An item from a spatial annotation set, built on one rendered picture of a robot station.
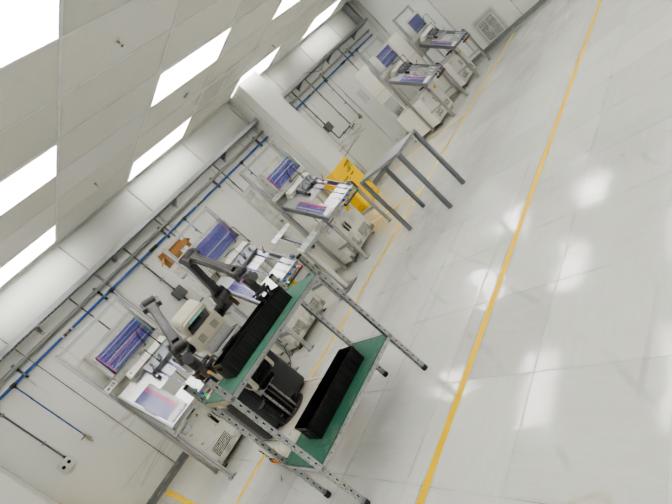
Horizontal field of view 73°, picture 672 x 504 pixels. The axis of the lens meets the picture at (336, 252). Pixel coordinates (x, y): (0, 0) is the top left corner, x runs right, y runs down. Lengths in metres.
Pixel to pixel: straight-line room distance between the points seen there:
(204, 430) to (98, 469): 1.85
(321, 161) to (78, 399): 4.96
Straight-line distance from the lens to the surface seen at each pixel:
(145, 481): 6.48
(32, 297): 6.56
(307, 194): 6.03
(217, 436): 4.93
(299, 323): 5.38
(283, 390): 3.57
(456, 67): 9.80
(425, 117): 8.59
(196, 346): 3.12
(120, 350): 4.93
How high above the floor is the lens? 1.47
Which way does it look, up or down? 11 degrees down
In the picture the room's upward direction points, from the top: 48 degrees counter-clockwise
